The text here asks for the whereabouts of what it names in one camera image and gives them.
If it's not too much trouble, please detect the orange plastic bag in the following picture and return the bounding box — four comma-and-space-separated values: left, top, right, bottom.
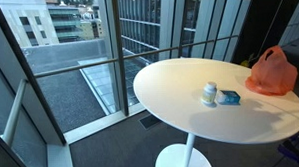
245, 45, 297, 96

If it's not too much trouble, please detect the metal window handrail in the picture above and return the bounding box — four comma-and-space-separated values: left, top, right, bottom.
0, 34, 243, 147

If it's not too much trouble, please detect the white round pedestal table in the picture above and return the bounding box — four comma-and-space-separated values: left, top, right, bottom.
133, 58, 299, 167

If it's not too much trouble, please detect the floor air vent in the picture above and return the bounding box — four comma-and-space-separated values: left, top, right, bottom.
139, 114, 161, 130

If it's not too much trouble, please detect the white pill bottle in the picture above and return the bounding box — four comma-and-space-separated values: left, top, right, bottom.
202, 81, 217, 105

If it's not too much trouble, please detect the blue and white box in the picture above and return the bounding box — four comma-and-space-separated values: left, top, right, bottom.
216, 90, 241, 105

